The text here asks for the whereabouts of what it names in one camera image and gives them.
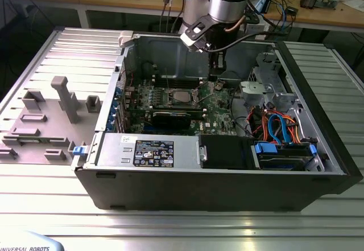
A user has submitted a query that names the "grey plastic case latch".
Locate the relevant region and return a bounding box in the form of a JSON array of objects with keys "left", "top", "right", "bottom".
[{"left": 118, "top": 30, "right": 134, "bottom": 48}]

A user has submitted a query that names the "white paper sheet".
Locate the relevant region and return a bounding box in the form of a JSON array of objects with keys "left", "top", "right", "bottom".
[{"left": 342, "top": 0, "right": 364, "bottom": 13}]

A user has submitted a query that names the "blue flat wire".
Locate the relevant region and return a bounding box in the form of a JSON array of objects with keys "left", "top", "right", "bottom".
[{"left": 267, "top": 113, "right": 294, "bottom": 146}]

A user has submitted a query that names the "pale blue teach pendant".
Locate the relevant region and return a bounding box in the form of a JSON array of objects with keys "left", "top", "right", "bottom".
[{"left": 0, "top": 230, "right": 65, "bottom": 251}]

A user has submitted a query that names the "silver CPU plate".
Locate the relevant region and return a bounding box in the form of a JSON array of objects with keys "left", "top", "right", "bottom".
[{"left": 173, "top": 90, "right": 192, "bottom": 103}]

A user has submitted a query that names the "grey electronic device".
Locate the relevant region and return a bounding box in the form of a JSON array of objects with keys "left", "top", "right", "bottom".
[{"left": 317, "top": 0, "right": 340, "bottom": 10}]

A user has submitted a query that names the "copper finned heat sink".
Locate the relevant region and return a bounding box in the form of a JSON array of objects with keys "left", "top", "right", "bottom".
[{"left": 300, "top": 0, "right": 320, "bottom": 10}]

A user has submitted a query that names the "hard disk in blue carrier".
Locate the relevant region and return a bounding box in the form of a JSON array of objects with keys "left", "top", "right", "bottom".
[{"left": 250, "top": 141, "right": 318, "bottom": 172}]

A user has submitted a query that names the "black disk bay box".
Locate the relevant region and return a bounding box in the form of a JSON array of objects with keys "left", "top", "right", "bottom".
[{"left": 197, "top": 134, "right": 254, "bottom": 170}]

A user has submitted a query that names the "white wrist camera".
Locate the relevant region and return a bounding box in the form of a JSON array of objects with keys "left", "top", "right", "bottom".
[{"left": 180, "top": 16, "right": 212, "bottom": 53}]

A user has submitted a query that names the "wooden desk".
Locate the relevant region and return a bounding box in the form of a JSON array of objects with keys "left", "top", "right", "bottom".
[{"left": 0, "top": 0, "right": 364, "bottom": 34}]

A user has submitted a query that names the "blue expansion slot retainer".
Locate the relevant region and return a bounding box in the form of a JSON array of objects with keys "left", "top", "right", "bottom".
[{"left": 107, "top": 87, "right": 122, "bottom": 134}]

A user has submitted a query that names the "black camera cable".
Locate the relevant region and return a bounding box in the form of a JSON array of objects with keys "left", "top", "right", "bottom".
[{"left": 208, "top": 32, "right": 270, "bottom": 53}]

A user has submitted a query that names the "grey parts rack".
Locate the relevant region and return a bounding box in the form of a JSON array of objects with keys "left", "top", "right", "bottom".
[{"left": 0, "top": 76, "right": 103, "bottom": 165}]

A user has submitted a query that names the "green motherboard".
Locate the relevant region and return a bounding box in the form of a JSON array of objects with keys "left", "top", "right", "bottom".
[{"left": 125, "top": 76, "right": 239, "bottom": 137}]

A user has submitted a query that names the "CPU socket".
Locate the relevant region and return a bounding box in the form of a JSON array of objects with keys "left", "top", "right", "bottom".
[{"left": 167, "top": 87, "right": 200, "bottom": 108}]

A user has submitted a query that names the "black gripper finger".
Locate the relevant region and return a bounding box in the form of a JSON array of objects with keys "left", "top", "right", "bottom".
[{"left": 209, "top": 52, "right": 226, "bottom": 83}]

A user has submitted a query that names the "orange wire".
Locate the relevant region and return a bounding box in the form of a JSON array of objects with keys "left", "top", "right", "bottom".
[{"left": 263, "top": 108, "right": 301, "bottom": 145}]

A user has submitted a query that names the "green RAM stick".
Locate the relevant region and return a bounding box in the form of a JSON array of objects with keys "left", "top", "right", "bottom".
[{"left": 15, "top": 138, "right": 69, "bottom": 145}]

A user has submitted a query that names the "black wire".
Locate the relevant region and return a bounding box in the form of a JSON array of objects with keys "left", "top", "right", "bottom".
[{"left": 229, "top": 90, "right": 251, "bottom": 137}]

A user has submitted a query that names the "silver power supply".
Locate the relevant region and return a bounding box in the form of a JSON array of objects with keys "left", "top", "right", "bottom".
[{"left": 95, "top": 133, "right": 201, "bottom": 169}]

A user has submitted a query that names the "red wire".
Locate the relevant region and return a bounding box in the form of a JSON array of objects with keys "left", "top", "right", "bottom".
[{"left": 246, "top": 107, "right": 267, "bottom": 134}]

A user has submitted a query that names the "blue case latch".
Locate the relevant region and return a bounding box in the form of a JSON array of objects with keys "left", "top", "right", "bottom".
[{"left": 72, "top": 145, "right": 88, "bottom": 157}]

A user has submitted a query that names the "black graphics card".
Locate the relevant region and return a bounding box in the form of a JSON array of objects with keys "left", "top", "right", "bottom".
[{"left": 151, "top": 110, "right": 192, "bottom": 130}]

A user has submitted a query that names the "black PC case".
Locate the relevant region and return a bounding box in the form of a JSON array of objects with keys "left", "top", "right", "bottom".
[{"left": 71, "top": 31, "right": 364, "bottom": 212}]

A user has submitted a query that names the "silver metal drive cage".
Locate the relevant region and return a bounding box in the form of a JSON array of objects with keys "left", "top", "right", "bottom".
[{"left": 238, "top": 51, "right": 307, "bottom": 115}]

